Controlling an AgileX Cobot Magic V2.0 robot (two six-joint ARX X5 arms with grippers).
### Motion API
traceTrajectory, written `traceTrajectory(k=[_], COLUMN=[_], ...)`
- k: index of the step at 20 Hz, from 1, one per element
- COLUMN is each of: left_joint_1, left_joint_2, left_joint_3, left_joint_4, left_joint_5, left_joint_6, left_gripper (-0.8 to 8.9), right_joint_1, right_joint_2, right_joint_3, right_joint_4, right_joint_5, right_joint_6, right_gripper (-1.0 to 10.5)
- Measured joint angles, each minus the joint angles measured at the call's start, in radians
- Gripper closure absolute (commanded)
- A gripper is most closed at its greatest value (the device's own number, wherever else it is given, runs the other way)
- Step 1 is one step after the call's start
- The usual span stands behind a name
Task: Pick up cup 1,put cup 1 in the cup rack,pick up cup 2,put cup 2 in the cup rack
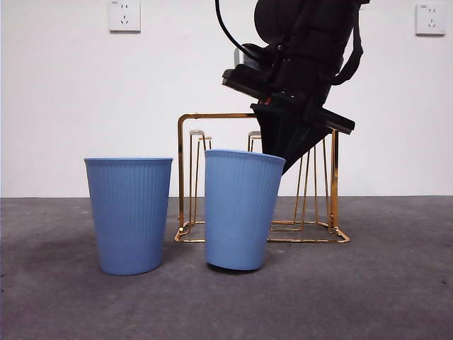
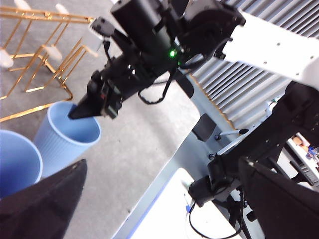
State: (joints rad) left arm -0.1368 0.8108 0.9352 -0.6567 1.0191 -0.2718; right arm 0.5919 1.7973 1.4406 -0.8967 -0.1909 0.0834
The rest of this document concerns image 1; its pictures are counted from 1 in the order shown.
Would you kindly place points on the blue ribbed plastic cup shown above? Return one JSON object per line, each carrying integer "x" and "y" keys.
{"x": 237, "y": 212}
{"x": 129, "y": 212}

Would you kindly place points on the white wall socket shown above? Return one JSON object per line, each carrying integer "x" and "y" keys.
{"x": 430, "y": 19}
{"x": 124, "y": 16}

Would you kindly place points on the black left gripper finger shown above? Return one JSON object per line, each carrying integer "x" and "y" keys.
{"x": 270, "y": 134}
{"x": 297, "y": 141}

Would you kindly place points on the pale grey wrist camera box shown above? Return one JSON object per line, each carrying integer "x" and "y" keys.
{"x": 240, "y": 58}

